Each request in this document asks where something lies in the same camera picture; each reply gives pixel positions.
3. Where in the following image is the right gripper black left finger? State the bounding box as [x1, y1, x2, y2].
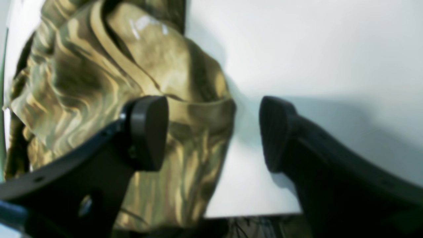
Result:
[0, 96, 169, 238]

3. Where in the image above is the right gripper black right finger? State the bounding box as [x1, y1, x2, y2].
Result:
[259, 96, 423, 238]

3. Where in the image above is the camouflage t-shirt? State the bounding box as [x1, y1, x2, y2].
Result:
[4, 0, 236, 233]

